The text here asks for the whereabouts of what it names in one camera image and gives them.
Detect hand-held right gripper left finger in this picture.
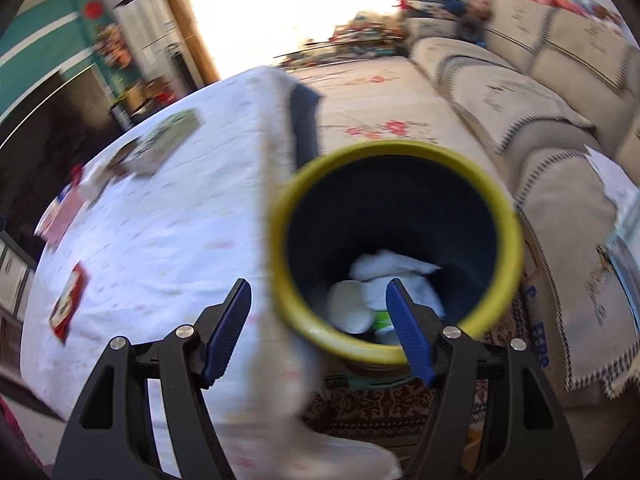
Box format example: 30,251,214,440
52,278,252,480

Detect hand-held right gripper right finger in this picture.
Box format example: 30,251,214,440
385,278,583,480

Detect green label plastic bottle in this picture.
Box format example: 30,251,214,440
372,311,402,346

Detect white plastic jar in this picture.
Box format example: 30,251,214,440
326,280,376,334

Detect yellow rimmed dark bin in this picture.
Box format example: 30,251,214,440
267,140,526,367

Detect patterned brown rug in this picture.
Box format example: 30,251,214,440
305,375,489,442

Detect white dotted tablecloth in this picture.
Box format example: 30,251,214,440
20,67,401,480

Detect red flat packet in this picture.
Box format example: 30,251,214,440
48,261,89,344

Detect pink milk carton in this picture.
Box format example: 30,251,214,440
34,190,89,252

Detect green flat box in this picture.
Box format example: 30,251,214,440
122,110,206,177

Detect dark cloth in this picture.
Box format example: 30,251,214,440
290,82,322,162

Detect white drawer unit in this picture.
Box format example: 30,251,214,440
0,230,37,317

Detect beige floral floor mat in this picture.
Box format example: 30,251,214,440
287,55,501,181

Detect beige sofa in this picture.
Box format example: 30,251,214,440
405,0,640,401

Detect papers on sofa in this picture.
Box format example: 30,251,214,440
582,145,640,282

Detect large curved television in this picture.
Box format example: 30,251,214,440
0,62,109,251

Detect hanging artificial flowers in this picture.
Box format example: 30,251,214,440
92,22,136,69

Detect white standing air conditioner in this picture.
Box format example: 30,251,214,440
112,0,197,82

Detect heap of toys and bags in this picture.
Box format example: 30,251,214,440
397,0,494,22

